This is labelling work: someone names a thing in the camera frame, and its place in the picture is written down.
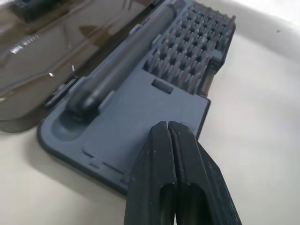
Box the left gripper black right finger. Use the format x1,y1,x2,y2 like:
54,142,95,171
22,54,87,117
168,120,242,225

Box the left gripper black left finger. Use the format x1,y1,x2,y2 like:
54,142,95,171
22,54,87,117
124,121,177,225

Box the black rectangular device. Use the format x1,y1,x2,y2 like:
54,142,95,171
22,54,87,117
0,0,237,196

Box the dark grey screwdriver handle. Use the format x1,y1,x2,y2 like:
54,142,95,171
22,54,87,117
65,1,178,118

